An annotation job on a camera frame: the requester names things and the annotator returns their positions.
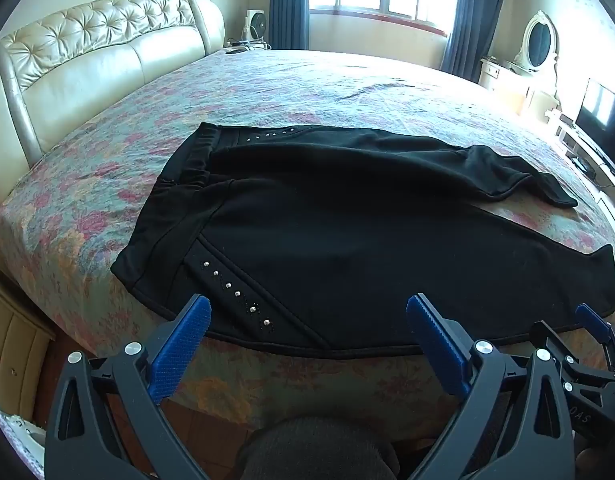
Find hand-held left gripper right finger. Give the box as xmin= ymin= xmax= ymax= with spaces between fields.
xmin=406 ymin=294 xmax=574 ymax=480

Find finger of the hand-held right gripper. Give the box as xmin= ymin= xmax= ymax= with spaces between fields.
xmin=530 ymin=320 xmax=609 ymax=401
xmin=575 ymin=304 xmax=615 ymax=366

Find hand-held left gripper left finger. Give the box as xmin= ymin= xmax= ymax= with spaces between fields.
xmin=45 ymin=294 xmax=223 ymax=480

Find black studded pants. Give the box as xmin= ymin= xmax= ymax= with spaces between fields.
xmin=110 ymin=121 xmax=615 ymax=359

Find white television stand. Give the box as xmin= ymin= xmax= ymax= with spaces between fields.
xmin=545 ymin=110 xmax=615 ymax=226

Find person's dark clothing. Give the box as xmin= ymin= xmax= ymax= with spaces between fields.
xmin=235 ymin=415 xmax=401 ymax=480

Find cream bedside cabinet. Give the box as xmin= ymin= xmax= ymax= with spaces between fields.
xmin=0 ymin=275 xmax=56 ymax=411

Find white patterned cloth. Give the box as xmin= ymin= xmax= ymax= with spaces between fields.
xmin=0 ymin=405 xmax=46 ymax=480

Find black television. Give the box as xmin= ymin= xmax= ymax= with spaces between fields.
xmin=575 ymin=78 xmax=615 ymax=191

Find white dressing table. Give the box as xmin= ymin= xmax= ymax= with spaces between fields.
xmin=479 ymin=56 xmax=561 ymax=121

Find white oval vanity mirror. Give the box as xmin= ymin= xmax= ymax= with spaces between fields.
xmin=517 ymin=10 xmax=559 ymax=73

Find cream tufted leather headboard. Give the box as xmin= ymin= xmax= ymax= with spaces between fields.
xmin=0 ymin=0 xmax=226 ymax=211

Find white fan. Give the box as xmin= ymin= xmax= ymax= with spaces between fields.
xmin=245 ymin=8 xmax=271 ymax=43

